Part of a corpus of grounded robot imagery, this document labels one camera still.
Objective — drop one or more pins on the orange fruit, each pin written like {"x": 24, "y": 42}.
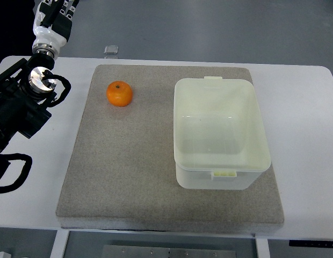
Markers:
{"x": 119, "y": 93}

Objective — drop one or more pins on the small white block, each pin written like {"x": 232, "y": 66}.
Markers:
{"x": 4, "y": 255}

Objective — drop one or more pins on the white plastic box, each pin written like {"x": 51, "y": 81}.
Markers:
{"x": 218, "y": 134}

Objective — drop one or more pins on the white table leg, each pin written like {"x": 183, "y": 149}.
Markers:
{"x": 60, "y": 244}
{"x": 262, "y": 247}

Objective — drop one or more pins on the black table control panel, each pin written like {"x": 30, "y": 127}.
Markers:
{"x": 311, "y": 243}

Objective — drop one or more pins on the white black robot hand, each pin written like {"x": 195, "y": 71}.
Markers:
{"x": 52, "y": 26}

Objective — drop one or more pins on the grey metal plate below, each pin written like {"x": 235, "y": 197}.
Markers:
{"x": 142, "y": 251}

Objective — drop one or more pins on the small clear floor plate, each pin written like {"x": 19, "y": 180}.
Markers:
{"x": 111, "y": 50}

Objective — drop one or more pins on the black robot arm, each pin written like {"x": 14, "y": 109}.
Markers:
{"x": 27, "y": 89}

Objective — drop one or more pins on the grey foam mat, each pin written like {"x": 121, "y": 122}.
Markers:
{"x": 121, "y": 175}

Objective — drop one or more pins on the white table leg right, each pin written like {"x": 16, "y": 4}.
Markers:
{"x": 262, "y": 247}

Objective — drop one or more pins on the white table leg left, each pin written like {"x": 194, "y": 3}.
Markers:
{"x": 60, "y": 244}

